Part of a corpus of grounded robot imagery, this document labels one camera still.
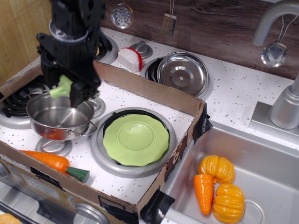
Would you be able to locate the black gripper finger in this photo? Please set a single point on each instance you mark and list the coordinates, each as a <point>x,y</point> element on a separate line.
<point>79,93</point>
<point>51,71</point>

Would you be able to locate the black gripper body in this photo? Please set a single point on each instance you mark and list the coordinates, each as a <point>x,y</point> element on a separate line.
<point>74,57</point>

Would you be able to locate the green toy broccoli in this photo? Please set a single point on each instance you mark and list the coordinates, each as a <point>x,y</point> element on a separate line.
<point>63,89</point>

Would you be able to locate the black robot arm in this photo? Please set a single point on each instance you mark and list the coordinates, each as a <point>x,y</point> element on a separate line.
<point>74,19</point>

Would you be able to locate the back left stove burner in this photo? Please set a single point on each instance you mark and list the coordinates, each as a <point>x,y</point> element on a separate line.
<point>107,50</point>

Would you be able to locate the stove burner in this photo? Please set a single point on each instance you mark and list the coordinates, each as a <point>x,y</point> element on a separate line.
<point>13,112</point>
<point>107,50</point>
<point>149,70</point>
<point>113,167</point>

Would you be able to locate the red white toy radish slice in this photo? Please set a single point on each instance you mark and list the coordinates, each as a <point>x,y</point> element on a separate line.
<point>130,58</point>

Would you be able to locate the front left stove burner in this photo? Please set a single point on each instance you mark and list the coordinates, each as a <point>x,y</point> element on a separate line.
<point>13,112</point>

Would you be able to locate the hanging steel skimmer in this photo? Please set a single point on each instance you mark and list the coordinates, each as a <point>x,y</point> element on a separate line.
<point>122,16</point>

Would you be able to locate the silver stove knob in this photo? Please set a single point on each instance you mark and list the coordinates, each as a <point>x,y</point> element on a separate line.
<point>143,49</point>

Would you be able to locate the orange toy carrot green top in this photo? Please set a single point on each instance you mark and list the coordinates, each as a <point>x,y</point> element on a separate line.
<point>60,164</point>

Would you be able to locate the back right stove burner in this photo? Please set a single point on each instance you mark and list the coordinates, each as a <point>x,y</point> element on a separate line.
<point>149,70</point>

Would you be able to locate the green plastic plate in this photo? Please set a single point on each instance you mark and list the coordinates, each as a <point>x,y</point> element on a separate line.
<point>136,140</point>

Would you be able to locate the front right stove burner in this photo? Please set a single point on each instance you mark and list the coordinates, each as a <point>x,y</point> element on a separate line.
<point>113,167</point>

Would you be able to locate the cardboard fence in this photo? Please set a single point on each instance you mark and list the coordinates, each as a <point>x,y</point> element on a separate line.
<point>39,194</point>

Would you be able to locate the hanging steel spatula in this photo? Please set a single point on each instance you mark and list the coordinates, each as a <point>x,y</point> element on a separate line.
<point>169,22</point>

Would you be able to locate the steel bowl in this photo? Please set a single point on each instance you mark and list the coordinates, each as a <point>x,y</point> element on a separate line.
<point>182,73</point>

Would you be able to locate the silver front oven knob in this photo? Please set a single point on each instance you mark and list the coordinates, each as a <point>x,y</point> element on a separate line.
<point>86,214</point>

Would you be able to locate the orange toy carrot piece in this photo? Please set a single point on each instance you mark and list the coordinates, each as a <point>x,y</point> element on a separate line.
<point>204,192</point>

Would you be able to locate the upper orange toy pumpkin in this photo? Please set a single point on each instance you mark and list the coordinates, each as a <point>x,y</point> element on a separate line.
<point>219,168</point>

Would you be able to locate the orange toy pumpkin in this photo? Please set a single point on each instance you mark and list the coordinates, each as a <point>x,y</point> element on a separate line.
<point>219,168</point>
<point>229,204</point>

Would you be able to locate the lower orange toy pumpkin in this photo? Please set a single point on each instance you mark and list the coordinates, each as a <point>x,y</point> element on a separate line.
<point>229,204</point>

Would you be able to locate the hanging steel ladle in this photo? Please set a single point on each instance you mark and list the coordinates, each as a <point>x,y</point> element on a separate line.
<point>275,54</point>

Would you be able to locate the silver faucet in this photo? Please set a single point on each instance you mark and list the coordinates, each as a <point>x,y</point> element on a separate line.
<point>281,119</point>

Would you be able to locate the silver sink basin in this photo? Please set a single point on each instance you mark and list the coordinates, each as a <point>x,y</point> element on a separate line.
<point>266,172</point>

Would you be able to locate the steel pot with handles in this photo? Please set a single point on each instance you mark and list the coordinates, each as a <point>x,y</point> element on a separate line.
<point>55,119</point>

